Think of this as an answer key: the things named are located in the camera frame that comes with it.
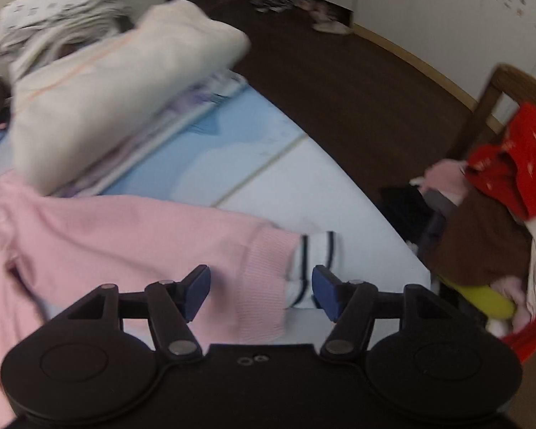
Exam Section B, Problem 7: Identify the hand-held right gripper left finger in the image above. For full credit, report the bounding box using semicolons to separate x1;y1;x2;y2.
48;265;212;363

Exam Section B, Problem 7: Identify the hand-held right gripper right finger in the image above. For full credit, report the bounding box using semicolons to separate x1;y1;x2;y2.
312;266;480;362

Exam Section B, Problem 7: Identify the pink sweater with striped hem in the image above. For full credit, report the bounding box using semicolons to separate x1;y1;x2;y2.
0;172;342;429

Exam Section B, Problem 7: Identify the dark cloth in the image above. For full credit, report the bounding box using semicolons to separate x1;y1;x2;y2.
379;185;434;244

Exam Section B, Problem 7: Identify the blue printed bed sheet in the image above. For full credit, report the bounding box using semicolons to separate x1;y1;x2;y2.
0;76;432;345

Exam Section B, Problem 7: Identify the yellow soft item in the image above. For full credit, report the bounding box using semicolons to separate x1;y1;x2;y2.
447;277;516;320

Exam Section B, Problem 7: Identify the brown garment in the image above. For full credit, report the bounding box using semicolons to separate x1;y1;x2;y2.
422;185;534;284

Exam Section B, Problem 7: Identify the pink garment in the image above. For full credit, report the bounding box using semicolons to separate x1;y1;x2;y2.
410;160;474;206

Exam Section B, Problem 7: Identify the lilac striped folded garment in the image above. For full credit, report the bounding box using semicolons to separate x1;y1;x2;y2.
49;71;251;197

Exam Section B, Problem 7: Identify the cream folded garment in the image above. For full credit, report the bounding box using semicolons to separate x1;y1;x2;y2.
9;0;253;195

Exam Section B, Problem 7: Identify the wooden chair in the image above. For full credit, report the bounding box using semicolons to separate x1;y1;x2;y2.
451;63;536;162

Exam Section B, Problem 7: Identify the red garment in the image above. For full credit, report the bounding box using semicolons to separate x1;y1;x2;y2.
465;102;536;222

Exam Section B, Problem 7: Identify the pink slipper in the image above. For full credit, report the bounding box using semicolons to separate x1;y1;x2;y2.
312;18;353;35

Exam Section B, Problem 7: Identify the grey white folded cloth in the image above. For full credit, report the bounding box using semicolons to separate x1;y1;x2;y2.
9;13;130;79

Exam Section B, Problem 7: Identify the black white sneaker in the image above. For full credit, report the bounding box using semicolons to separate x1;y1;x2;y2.
250;0;296;13

